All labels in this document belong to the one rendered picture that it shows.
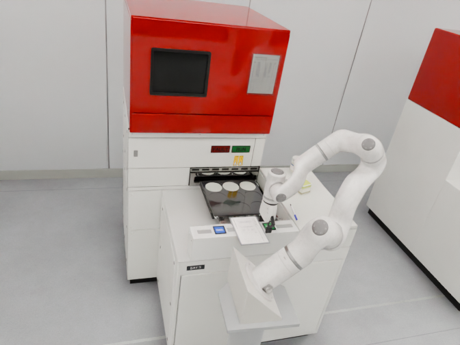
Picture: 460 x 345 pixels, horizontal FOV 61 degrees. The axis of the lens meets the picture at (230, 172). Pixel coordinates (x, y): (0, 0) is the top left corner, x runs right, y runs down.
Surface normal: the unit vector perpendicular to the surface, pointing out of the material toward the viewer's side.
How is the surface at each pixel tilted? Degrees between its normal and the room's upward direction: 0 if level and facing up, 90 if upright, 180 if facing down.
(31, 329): 0
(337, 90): 90
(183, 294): 90
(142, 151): 90
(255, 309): 90
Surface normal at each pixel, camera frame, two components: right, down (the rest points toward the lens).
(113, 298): 0.14, -0.86
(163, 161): 0.27, 0.52
